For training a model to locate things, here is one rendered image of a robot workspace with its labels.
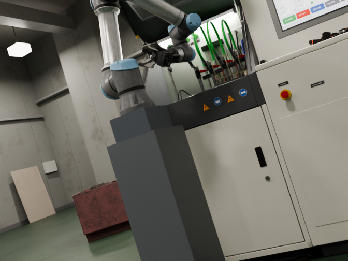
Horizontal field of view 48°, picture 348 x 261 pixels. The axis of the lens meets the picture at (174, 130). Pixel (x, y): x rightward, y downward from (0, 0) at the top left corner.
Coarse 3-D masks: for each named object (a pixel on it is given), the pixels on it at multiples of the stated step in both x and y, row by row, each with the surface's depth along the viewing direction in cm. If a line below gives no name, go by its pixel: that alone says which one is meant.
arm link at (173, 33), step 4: (168, 28) 195; (172, 28) 194; (176, 28) 190; (172, 32) 194; (176, 32) 190; (172, 36) 194; (176, 36) 192; (180, 36) 190; (172, 40) 195; (176, 40) 193; (180, 40) 193; (184, 40) 194; (176, 44) 194
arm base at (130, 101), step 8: (128, 88) 159; (136, 88) 160; (144, 88) 163; (120, 96) 162; (128, 96) 159; (136, 96) 159; (144, 96) 160; (120, 104) 164; (128, 104) 158; (136, 104) 157; (144, 104) 158; (152, 104) 161; (120, 112) 162; (128, 112) 158
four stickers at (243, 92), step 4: (244, 88) 195; (240, 92) 196; (244, 92) 195; (228, 96) 198; (232, 96) 197; (240, 96) 196; (216, 100) 200; (220, 100) 200; (228, 100) 198; (232, 100) 198; (204, 104) 203; (216, 104) 201; (220, 104) 200; (204, 108) 203; (208, 108) 202
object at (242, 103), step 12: (228, 84) 198; (240, 84) 196; (192, 96) 205; (204, 96) 203; (216, 96) 200; (252, 96) 194; (168, 108) 210; (180, 108) 208; (192, 108) 205; (216, 108) 201; (228, 108) 199; (240, 108) 196; (180, 120) 208; (192, 120) 206; (204, 120) 203
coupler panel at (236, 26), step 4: (232, 24) 249; (236, 24) 248; (240, 24) 247; (224, 28) 251; (232, 28) 249; (236, 28) 248; (240, 28) 247; (232, 32) 249; (236, 32) 246; (240, 32) 247; (240, 36) 247; (228, 40) 250; (236, 40) 249; (240, 40) 248; (232, 44) 250; (236, 44) 249; (240, 44) 248; (244, 64) 248
